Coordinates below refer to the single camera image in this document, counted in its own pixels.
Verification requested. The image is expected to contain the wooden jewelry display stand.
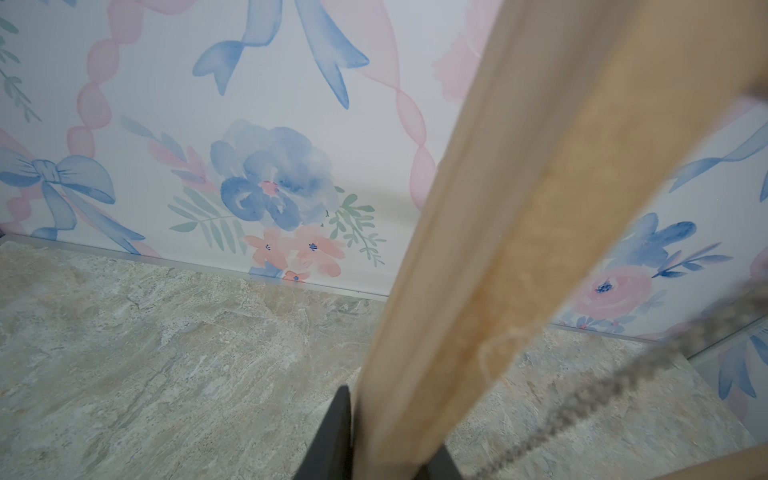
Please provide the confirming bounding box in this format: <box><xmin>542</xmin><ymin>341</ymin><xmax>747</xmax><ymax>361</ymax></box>
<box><xmin>352</xmin><ymin>1</ymin><xmax>767</xmax><ymax>479</ymax></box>

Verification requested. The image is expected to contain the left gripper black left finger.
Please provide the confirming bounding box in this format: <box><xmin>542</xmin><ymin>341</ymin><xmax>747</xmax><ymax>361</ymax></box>
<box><xmin>293</xmin><ymin>385</ymin><xmax>353</xmax><ymax>480</ymax></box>

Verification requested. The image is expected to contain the silver necklace with bar pendant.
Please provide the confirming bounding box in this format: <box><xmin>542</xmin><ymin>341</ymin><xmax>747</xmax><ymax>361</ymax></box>
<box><xmin>467</xmin><ymin>281</ymin><xmax>768</xmax><ymax>480</ymax></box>

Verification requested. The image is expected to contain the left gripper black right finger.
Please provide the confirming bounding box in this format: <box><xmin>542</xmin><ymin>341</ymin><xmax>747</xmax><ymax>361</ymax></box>
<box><xmin>414</xmin><ymin>445</ymin><xmax>463</xmax><ymax>480</ymax></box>

